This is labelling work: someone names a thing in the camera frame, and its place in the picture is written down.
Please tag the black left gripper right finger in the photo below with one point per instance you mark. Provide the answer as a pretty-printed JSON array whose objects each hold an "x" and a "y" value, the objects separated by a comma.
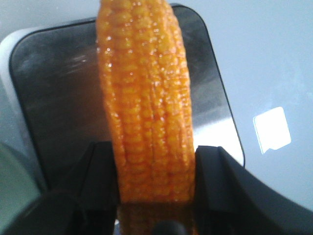
[{"x": 231, "y": 201}]

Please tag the green round plate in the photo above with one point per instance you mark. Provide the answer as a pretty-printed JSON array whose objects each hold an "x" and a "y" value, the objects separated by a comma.
[{"x": 17, "y": 188}]

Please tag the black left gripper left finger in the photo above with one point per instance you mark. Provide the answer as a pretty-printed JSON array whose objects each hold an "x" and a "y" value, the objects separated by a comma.
[{"x": 84, "y": 202}]

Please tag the digital kitchen scale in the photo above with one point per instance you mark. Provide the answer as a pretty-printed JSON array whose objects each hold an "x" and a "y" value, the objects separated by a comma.
[{"x": 50, "y": 78}]

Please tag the orange corn cob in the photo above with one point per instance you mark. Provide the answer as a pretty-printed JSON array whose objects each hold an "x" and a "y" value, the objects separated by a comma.
[{"x": 145, "y": 80}]

